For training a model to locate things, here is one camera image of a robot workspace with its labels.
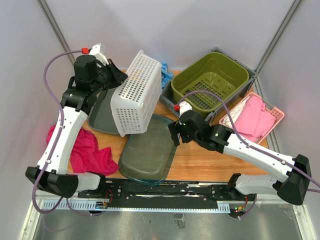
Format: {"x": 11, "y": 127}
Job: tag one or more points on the aluminium frame rail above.
{"x": 167, "y": 195}

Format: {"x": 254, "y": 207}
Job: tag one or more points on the blue patterned cloth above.
{"x": 166, "y": 75}

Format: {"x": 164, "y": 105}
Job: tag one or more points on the dark grey plastic tray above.
{"x": 100, "y": 117}

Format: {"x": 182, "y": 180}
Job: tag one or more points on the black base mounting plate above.
{"x": 169, "y": 196}

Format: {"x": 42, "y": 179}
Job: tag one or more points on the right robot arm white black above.
{"x": 257, "y": 155}

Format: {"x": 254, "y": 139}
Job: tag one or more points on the pink folded cloth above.
{"x": 251, "y": 118}

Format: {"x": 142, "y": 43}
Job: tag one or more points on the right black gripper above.
{"x": 174, "y": 127}

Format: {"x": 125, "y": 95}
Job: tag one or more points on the magenta cloth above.
{"x": 87, "y": 157}

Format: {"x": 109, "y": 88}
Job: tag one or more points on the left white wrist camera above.
{"x": 97, "y": 50}

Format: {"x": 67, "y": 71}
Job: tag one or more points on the translucent blue plastic tub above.
{"x": 147, "y": 157}

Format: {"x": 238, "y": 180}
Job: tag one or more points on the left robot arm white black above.
{"x": 51, "y": 172}

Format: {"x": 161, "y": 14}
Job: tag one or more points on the white perforated plastic basket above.
{"x": 133, "y": 103}

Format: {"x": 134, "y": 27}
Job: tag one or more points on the pink plastic basket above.
{"x": 278, "y": 114}

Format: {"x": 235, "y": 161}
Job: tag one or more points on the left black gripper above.
{"x": 118, "y": 75}

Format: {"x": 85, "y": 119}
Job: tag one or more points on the olive green plastic basin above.
{"x": 215, "y": 72}

